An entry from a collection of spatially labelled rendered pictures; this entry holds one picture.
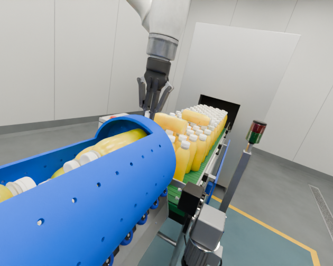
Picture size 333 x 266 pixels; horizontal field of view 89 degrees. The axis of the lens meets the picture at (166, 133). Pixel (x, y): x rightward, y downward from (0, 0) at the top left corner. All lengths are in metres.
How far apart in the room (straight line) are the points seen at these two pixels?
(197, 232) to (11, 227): 0.69
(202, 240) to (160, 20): 0.81
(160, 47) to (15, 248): 0.49
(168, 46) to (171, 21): 0.06
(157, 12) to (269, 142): 4.34
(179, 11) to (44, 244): 0.54
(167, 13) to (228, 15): 4.52
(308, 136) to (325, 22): 2.17
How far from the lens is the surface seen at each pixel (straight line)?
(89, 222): 0.29
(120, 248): 0.54
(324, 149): 4.79
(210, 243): 0.85
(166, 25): 0.54
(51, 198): 0.26
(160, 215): 0.70
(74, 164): 0.46
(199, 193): 0.66
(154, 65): 0.54
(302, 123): 4.63
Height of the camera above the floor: 1.38
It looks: 19 degrees down
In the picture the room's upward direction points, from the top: 13 degrees clockwise
